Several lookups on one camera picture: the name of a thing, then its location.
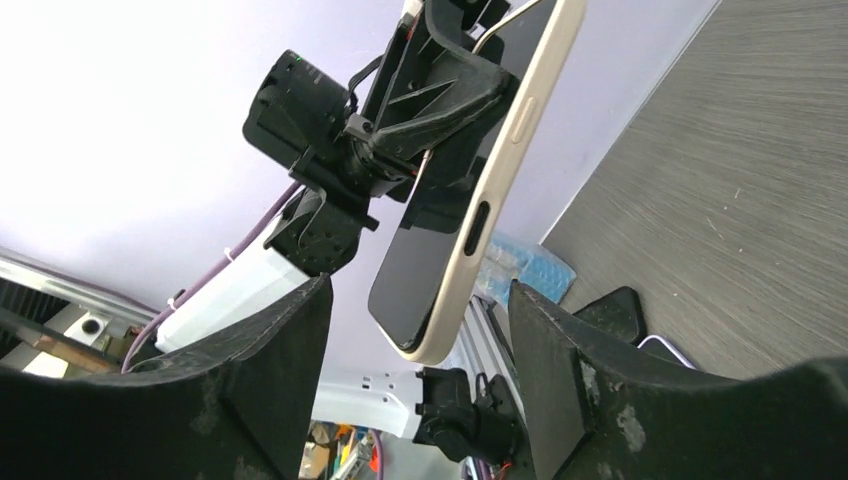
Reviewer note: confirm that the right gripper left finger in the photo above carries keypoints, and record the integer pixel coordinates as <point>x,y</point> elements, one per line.
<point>236,404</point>

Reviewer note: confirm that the beige phone case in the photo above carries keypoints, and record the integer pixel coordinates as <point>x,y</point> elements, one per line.
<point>421,290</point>

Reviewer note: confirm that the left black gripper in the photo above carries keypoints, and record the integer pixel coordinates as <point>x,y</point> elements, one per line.
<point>367,138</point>

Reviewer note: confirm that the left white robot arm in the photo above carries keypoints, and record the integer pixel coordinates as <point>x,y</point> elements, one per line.
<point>304,237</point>

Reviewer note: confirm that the aluminium front rail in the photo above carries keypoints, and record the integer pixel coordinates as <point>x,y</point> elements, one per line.
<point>485,351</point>

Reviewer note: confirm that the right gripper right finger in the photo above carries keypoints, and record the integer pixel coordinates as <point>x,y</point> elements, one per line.
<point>597,407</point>

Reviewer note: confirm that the phone in lilac case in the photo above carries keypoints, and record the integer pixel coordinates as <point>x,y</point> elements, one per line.
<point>662,348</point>

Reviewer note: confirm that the black smartphone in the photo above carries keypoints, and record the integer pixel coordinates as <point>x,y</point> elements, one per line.
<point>487,96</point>

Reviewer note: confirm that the black phone bare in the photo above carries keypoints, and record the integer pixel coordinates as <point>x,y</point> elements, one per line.
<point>619,314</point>

